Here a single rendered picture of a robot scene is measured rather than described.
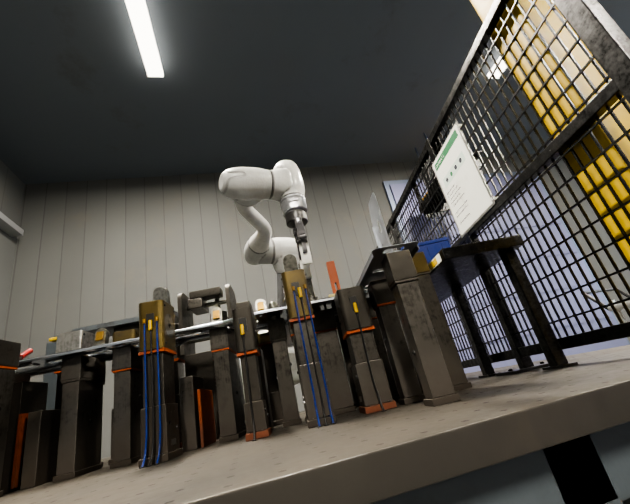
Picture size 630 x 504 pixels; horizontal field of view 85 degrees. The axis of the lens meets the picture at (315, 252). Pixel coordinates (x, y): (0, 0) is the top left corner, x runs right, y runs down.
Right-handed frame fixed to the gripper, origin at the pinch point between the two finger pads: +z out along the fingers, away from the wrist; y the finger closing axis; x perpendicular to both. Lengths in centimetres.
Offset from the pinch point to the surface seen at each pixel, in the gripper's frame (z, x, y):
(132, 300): -87, -161, -238
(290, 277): 10.6, -6.2, 25.0
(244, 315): 16.5, -18.8, 20.5
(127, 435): 37, -53, 6
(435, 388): 41, 15, 40
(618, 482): 53, 25, 58
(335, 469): 44, -6, 67
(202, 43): -238, -39, -87
